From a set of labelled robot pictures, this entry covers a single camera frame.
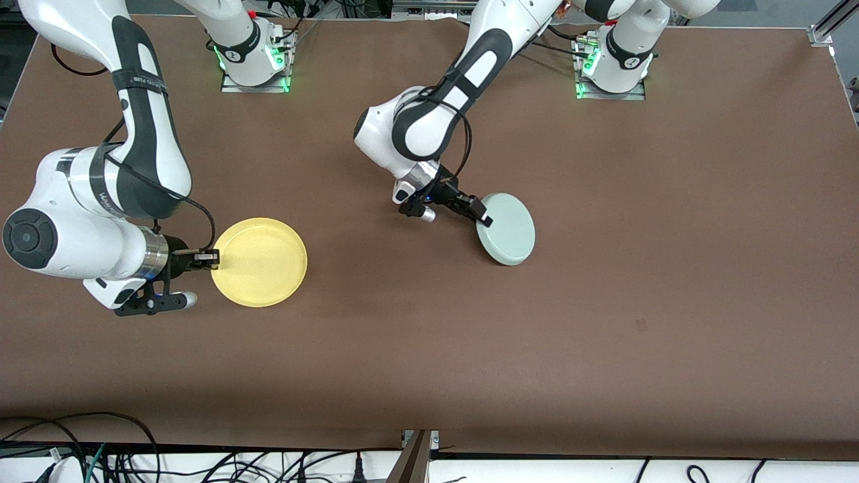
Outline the pale green round plate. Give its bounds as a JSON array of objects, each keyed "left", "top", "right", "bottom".
[{"left": 476, "top": 193, "right": 536, "bottom": 266}]

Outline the yellow round plate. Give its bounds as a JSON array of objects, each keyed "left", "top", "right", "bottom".
[{"left": 211, "top": 217, "right": 308, "bottom": 308}]

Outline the aluminium corner profile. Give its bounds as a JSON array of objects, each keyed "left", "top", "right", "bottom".
[{"left": 807, "top": 0, "right": 850, "bottom": 48}]

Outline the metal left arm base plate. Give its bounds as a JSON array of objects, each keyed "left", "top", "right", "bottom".
[{"left": 576, "top": 74, "right": 646, "bottom": 101}]

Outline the long looping black cable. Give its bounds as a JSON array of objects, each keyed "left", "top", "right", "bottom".
[{"left": 0, "top": 411, "right": 162, "bottom": 483}]

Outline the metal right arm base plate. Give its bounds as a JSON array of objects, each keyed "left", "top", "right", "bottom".
[{"left": 221, "top": 64, "right": 291, "bottom": 93}]

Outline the green cable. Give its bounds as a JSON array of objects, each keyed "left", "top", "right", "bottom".
[{"left": 84, "top": 443, "right": 108, "bottom": 483}]

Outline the dark metal table post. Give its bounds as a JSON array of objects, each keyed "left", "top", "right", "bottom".
[{"left": 386, "top": 429, "right": 440, "bottom": 483}]

